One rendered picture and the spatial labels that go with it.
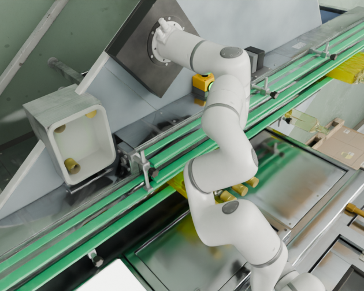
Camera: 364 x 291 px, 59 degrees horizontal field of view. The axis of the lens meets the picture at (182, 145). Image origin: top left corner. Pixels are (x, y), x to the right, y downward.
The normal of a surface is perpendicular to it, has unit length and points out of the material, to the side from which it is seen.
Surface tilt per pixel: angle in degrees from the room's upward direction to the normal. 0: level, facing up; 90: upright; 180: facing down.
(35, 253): 90
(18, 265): 90
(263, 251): 39
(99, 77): 0
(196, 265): 90
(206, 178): 75
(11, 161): 90
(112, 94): 0
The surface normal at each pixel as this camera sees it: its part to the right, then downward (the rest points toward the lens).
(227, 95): 0.14, -0.64
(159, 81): 0.67, 0.46
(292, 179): -0.07, -0.77
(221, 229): -0.61, 0.15
